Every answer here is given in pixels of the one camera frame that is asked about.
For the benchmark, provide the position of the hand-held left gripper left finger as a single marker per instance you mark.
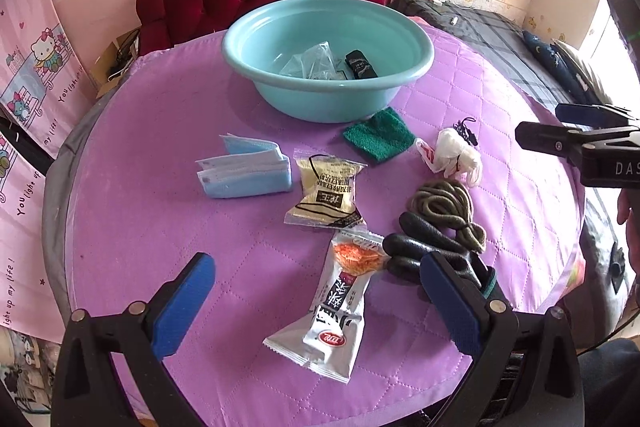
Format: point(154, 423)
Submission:
point(182, 302)

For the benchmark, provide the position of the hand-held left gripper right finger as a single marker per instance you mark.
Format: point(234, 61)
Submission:
point(450, 302)

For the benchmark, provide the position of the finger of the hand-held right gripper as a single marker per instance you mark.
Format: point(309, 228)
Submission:
point(582, 113)
point(550, 139)

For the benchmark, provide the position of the black sleep mask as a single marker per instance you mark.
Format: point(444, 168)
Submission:
point(415, 249)

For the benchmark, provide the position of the white plastic bag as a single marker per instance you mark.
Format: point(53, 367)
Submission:
point(457, 157)

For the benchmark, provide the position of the white snack packet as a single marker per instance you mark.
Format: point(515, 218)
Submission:
point(332, 317)

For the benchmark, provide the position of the blue face mask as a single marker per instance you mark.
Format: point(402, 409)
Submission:
point(252, 144)
point(245, 177)

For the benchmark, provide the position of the beige snack packet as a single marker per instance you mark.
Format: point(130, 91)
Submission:
point(325, 192)

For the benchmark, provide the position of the teal plastic basin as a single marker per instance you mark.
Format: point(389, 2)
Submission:
point(280, 57)

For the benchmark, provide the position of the person's right hand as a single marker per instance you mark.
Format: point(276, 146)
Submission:
point(629, 207)

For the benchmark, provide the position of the navy star print pillow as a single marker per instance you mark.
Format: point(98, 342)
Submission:
point(550, 54)

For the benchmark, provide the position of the purple quilted mat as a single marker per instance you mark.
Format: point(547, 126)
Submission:
point(200, 227)

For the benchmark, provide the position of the green scouring pad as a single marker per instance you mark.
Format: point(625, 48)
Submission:
point(380, 134)

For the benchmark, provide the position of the person's dark trousers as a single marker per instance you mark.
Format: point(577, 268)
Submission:
point(610, 382)

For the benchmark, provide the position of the small black packet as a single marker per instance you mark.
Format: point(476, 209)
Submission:
point(361, 64)

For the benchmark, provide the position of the pink cartoon cat curtain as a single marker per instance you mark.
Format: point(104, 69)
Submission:
point(35, 107)

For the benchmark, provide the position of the cardboard box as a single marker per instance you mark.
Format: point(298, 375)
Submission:
point(115, 62)

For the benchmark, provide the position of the clear plastic bag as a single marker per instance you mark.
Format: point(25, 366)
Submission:
point(312, 62)

